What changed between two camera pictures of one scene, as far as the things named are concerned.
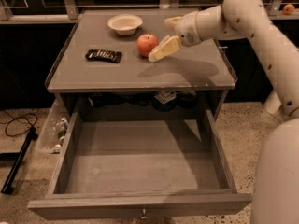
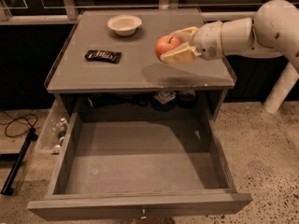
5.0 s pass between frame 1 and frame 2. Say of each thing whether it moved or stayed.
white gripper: moved
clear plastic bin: stayed
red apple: moved
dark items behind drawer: stayed
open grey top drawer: stayed
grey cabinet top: stayed
